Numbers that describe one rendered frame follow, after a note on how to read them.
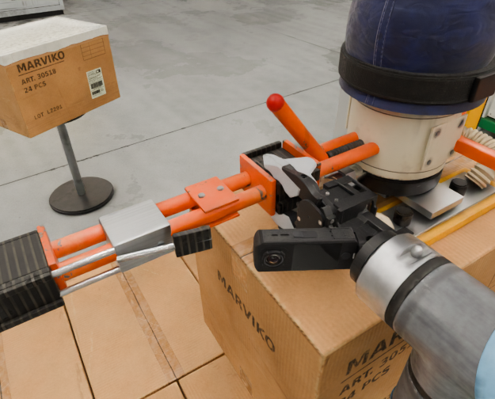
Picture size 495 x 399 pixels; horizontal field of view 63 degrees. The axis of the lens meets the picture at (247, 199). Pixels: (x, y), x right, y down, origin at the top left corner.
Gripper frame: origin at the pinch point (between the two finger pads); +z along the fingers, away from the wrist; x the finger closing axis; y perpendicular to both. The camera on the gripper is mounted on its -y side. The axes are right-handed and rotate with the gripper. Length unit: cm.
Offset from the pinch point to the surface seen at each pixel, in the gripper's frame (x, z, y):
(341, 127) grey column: -68, 102, 123
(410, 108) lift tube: 9.2, -6.9, 19.3
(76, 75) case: -41, 182, 8
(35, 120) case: -55, 169, -18
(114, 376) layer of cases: -70, 29, -26
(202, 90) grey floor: -124, 317, 144
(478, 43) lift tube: 17.7, -10.3, 24.6
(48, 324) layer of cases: -70, 55, -38
